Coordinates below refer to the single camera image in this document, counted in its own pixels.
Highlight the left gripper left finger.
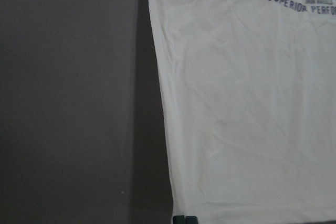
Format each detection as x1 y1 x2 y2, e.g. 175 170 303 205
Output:
173 215 185 224

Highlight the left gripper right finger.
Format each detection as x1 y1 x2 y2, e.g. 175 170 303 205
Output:
185 216 197 224

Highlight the cream long-sleeve printed shirt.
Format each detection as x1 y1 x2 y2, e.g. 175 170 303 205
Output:
149 0 335 223

